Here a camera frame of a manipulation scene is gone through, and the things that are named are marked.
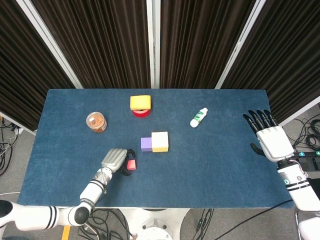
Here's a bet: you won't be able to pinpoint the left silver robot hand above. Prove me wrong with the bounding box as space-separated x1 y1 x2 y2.
101 148 138 177

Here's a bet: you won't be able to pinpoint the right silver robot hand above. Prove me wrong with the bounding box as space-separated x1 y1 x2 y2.
242 109 295 162

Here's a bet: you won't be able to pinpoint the purple cube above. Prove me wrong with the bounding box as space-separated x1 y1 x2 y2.
140 137 153 153

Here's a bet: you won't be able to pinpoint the large yellow cube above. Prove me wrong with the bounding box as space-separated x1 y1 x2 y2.
151 131 170 153

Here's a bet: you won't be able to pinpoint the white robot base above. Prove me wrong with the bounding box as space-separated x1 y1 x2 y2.
119 207 191 240

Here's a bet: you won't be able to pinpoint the clear jar orange contents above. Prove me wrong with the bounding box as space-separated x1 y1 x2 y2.
86 112 108 134

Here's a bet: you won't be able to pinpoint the black foot pedals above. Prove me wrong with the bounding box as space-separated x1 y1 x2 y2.
297 156 320 173

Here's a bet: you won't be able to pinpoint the black trouser leg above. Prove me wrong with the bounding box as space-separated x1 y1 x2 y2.
305 176 320 188

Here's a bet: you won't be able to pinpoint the yellow sponge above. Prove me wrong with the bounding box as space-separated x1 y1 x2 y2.
129 94 153 111

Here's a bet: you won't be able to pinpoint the white bottle green label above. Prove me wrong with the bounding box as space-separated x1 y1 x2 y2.
189 107 209 128

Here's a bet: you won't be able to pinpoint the blue table mat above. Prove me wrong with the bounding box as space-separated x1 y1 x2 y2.
17 88 295 209

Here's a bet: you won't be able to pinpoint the dark brown curtain panel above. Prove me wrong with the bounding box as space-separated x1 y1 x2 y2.
0 0 76 132
222 0 320 126
159 0 257 90
31 0 152 89

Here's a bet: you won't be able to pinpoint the yellow floor tape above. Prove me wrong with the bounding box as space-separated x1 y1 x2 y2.
61 224 72 240

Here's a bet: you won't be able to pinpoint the black cable bundle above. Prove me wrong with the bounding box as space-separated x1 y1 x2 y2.
0 117 22 176
72 207 133 240
282 102 320 153

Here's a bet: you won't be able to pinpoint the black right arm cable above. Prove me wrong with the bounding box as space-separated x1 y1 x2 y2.
219 199 294 240

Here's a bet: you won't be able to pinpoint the white frame post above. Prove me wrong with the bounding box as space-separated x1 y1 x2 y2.
214 0 272 90
146 0 161 89
16 0 83 89

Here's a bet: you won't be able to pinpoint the black cable green light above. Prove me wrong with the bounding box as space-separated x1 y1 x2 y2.
194 207 216 240

